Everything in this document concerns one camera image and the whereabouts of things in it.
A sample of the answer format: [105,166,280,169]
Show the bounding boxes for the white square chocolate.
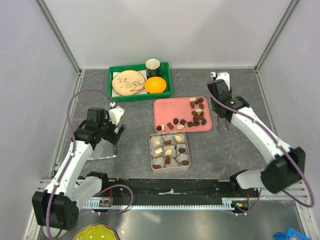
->
[154,147,163,155]

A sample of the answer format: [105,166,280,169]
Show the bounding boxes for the brown bar chocolate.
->
[152,164,162,169]

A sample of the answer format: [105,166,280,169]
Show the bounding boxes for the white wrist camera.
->
[108,106,125,126]
[210,71,231,91]

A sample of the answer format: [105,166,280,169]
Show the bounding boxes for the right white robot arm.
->
[206,79,306,197]

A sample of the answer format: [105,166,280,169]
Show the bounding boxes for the beige floral plate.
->
[111,70,146,96]

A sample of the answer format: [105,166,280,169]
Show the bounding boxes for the pink chocolate tin box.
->
[149,131,191,173]

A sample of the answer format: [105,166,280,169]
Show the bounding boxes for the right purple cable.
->
[206,82,315,216]

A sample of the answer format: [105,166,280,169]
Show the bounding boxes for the white oval chocolate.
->
[174,135,182,142]

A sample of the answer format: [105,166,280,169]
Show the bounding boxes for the orange bowl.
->
[144,76,167,94]

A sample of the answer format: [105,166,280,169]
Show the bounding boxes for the blue plastic object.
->
[272,227,311,240]

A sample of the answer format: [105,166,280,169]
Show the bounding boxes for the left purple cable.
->
[46,89,116,238]

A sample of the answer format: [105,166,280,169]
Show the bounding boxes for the silver tin lid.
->
[88,139,119,160]

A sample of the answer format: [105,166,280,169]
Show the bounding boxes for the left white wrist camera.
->
[108,106,125,126]

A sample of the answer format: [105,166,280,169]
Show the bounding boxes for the purple cable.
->
[206,82,315,216]
[46,89,116,238]

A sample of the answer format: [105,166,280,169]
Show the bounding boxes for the brown block chocolate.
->
[165,156,172,165]

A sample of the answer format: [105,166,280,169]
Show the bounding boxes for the dark oval chocolate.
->
[178,148,186,153]

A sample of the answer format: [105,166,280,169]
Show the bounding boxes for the pale green bowl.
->
[42,226,67,238]

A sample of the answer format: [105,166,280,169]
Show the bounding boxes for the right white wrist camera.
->
[210,71,231,91]

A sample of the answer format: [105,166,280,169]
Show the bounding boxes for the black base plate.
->
[96,178,259,205]

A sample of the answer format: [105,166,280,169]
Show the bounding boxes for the light blue cable duct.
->
[83,198,244,211]

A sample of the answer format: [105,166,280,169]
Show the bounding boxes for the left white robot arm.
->
[32,106,126,231]

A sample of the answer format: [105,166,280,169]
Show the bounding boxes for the pink plastic tray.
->
[153,96,213,133]

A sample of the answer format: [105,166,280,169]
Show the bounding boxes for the metal serving tongs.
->
[215,115,222,135]

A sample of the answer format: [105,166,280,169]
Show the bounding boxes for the yellow bowl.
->
[73,224,120,240]

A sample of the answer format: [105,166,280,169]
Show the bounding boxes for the green plastic crate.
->
[107,62,173,102]

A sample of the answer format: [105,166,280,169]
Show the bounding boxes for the white almond chocolate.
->
[165,149,173,156]

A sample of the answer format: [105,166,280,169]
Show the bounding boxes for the dark round chocolate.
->
[181,160,190,166]

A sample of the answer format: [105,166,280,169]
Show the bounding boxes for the dark green mug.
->
[145,58,165,78]

